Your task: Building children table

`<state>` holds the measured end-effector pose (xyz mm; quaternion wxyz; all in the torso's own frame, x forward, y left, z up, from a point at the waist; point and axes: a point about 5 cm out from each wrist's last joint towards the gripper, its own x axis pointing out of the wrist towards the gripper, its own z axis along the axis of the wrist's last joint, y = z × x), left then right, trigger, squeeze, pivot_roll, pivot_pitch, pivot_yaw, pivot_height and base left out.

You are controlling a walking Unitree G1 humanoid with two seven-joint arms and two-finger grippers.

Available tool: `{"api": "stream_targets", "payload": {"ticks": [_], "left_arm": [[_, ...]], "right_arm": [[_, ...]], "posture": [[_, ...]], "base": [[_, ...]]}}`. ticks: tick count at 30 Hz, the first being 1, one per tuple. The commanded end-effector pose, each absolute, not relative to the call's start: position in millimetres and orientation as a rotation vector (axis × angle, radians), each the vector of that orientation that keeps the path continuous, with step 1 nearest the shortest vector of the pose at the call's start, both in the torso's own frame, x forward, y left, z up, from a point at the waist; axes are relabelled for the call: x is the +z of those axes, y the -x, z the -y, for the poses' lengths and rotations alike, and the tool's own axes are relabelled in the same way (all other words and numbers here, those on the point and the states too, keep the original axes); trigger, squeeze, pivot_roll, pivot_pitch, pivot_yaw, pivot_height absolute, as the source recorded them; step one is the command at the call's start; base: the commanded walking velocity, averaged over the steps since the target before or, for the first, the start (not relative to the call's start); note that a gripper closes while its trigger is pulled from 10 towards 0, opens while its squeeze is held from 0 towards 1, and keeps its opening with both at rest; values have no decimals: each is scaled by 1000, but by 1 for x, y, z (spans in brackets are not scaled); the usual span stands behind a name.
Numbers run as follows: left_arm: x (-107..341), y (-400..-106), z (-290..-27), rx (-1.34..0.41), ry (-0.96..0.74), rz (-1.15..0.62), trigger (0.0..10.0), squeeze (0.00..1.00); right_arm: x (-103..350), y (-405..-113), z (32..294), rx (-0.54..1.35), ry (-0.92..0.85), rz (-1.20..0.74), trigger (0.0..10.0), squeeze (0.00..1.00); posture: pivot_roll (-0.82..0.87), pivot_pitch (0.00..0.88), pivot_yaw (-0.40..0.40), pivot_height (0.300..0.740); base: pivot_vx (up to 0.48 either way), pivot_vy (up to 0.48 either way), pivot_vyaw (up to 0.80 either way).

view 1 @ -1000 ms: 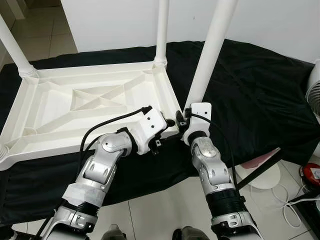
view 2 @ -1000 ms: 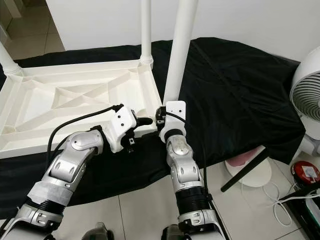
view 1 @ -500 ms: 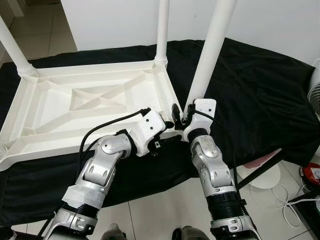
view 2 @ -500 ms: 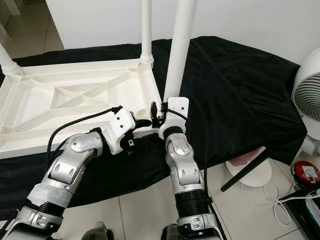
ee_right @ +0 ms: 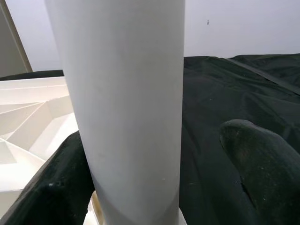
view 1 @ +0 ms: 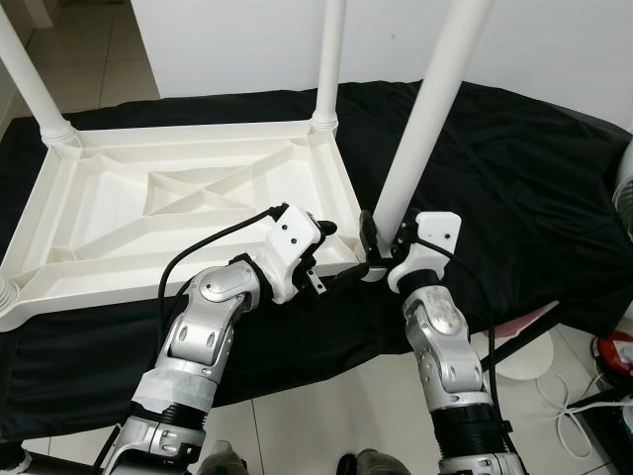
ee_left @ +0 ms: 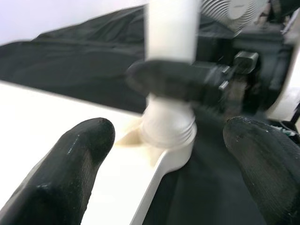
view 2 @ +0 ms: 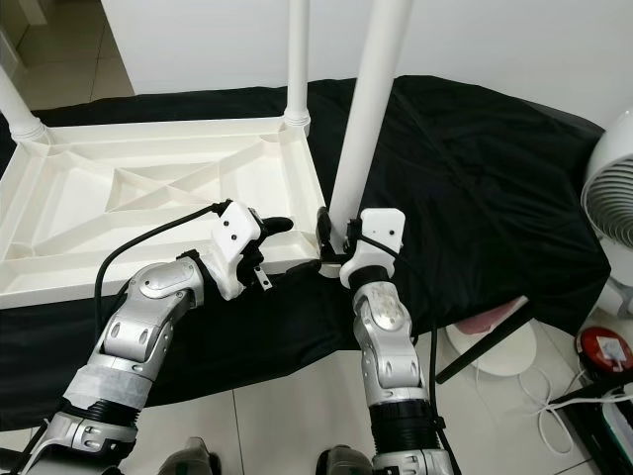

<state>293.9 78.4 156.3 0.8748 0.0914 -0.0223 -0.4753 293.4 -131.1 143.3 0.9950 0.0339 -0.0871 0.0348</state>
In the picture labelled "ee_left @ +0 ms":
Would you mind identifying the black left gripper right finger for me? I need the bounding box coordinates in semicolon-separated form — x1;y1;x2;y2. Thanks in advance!
222;116;300;225

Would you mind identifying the white plastic table leg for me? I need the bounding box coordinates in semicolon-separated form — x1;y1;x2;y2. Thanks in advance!
140;0;202;150

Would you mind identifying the black cloth table cover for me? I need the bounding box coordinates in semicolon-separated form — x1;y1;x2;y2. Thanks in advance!
0;4;268;225

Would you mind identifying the white plastic children table top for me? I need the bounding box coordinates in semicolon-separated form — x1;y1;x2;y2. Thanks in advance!
0;82;198;225

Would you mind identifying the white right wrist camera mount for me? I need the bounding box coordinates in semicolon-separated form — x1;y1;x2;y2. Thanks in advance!
194;30;300;120

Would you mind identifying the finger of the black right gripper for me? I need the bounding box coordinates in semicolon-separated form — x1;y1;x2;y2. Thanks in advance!
126;59;220;104

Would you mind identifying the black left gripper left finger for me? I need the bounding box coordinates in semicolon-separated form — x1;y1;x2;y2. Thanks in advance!
0;117;116;225

